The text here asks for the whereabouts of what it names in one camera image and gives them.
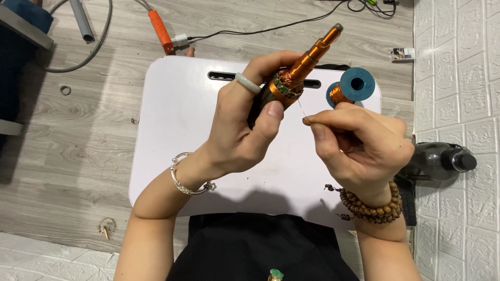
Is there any person's right hand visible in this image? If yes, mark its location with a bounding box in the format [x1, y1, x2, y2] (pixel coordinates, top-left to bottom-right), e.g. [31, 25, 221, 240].
[303, 102, 415, 197]

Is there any person's left hand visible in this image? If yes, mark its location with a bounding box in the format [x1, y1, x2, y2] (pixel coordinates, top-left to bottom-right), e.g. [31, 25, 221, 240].
[183, 50, 310, 189]

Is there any thin copper wire strand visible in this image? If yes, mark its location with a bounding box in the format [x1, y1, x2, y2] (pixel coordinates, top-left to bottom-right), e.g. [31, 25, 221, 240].
[297, 99, 313, 125]

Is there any copper wound motor armature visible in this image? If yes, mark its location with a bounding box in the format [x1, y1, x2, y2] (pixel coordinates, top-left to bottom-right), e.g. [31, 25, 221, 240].
[247, 23, 345, 130]

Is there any white folding lap table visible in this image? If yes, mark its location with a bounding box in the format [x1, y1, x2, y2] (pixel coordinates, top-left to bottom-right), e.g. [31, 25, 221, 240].
[128, 56, 383, 231]

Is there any dark glass bottle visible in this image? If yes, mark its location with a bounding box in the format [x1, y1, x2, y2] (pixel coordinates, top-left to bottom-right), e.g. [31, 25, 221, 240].
[405, 142, 477, 182]

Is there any small white packet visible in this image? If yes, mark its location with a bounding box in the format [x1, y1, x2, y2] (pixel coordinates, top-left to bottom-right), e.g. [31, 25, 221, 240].
[389, 48, 416, 63]

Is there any white plug adapter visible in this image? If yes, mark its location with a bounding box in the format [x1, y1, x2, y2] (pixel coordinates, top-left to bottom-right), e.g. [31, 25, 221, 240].
[171, 34, 190, 51]

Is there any person's black clothing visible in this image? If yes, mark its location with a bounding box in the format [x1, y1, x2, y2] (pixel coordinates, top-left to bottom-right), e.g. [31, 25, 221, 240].
[166, 213, 360, 281]

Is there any grey plastic pipe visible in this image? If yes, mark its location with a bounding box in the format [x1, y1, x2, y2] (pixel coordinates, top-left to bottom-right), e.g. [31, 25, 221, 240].
[69, 0, 96, 44]

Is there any blue cushioned seat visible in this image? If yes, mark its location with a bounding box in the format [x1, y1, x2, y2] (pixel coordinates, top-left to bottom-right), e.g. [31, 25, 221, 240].
[0, 0, 55, 137]

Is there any pale jade ring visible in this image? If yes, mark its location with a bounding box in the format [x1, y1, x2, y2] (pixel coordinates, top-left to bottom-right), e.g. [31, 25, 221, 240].
[235, 73, 262, 95]

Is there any brown wooden bead bracelet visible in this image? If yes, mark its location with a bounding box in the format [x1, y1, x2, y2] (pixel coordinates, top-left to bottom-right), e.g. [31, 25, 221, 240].
[324, 180, 403, 225]

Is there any silver bracelet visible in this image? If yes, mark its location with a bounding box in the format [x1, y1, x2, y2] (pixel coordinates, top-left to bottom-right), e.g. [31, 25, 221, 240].
[170, 152, 217, 196]

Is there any blue spool of copper wire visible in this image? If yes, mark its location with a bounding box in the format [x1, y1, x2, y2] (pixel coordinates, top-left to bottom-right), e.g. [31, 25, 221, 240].
[325, 67, 376, 109]

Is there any black cable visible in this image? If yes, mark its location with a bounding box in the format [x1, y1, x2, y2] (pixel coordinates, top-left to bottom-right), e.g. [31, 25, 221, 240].
[187, 0, 397, 44]

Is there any small coil of wire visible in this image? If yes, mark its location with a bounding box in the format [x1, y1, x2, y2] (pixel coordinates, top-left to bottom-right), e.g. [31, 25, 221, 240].
[98, 217, 117, 240]

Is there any grey hose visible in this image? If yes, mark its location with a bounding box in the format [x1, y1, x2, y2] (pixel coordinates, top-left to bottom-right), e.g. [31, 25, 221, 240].
[44, 0, 114, 74]

